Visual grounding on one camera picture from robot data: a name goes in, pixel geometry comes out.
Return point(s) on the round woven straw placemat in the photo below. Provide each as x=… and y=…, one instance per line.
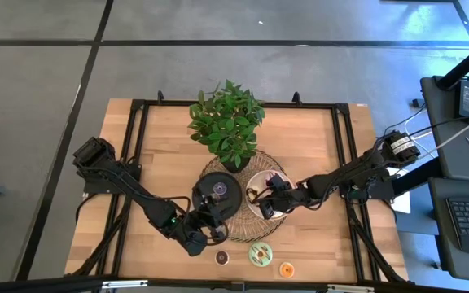
x=251, y=232

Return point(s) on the white round plate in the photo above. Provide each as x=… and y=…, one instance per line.
x=255, y=181

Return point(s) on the black diagonal stand pole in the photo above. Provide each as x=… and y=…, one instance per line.
x=466, y=63

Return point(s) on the black support bar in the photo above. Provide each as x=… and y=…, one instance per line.
x=417, y=179

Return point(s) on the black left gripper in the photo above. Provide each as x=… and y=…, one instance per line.
x=212, y=226

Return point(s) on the small black floor object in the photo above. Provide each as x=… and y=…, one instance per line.
x=416, y=103

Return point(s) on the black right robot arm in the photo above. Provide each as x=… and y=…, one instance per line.
x=360, y=171

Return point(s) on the mini donut with bluish frosting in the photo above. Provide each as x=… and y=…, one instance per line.
x=216, y=189

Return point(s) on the green plant in black pot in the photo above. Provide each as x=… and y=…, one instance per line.
x=226, y=122

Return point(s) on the long black crossbeam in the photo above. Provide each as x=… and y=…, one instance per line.
x=35, y=288

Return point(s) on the mint green frosted donut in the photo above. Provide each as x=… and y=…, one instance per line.
x=254, y=256

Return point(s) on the black aluminium table frame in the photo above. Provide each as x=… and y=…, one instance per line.
x=137, y=104

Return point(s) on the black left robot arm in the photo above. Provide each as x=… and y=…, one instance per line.
x=137, y=191

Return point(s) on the grey side desk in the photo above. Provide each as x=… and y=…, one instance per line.
x=442, y=244
x=462, y=163

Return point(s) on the mini donut with orange frosting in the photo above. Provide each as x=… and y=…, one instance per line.
x=282, y=270

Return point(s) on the small grey clamp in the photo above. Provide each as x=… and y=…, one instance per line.
x=238, y=286

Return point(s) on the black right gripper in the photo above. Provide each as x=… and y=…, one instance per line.
x=287, y=197

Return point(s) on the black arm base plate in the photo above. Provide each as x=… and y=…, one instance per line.
x=92, y=189

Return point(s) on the silver metal bracket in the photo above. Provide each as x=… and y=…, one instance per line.
x=124, y=284
x=350, y=289

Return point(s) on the white paper sheet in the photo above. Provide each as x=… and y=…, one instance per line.
x=403, y=205

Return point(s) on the mini donut with chocolate frosting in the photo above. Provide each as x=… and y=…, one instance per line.
x=218, y=258

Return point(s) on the black round plate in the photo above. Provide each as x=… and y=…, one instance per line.
x=234, y=195

